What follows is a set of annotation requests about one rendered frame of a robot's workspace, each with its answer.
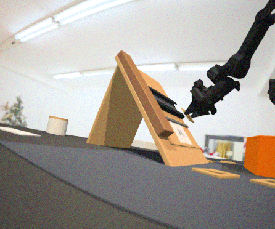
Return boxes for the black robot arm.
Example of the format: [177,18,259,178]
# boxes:
[192,0,275,105]

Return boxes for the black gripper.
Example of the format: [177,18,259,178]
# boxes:
[184,85,224,118]

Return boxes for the cream cylindrical jar with orange lid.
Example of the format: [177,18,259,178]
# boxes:
[46,116,68,135]

